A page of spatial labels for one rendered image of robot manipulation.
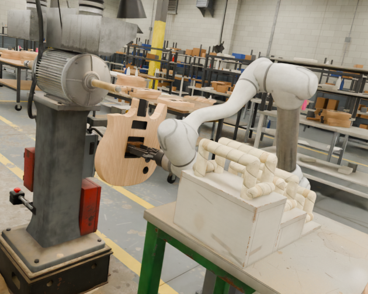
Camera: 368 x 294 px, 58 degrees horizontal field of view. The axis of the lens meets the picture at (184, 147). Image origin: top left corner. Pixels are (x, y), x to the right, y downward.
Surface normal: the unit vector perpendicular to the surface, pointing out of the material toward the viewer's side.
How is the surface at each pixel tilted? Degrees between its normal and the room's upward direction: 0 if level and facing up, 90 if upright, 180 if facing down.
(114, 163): 89
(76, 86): 93
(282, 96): 123
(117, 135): 89
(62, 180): 90
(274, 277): 0
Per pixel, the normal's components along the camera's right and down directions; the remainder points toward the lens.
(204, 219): -0.72, 0.06
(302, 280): 0.15, -0.96
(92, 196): 0.72, 0.28
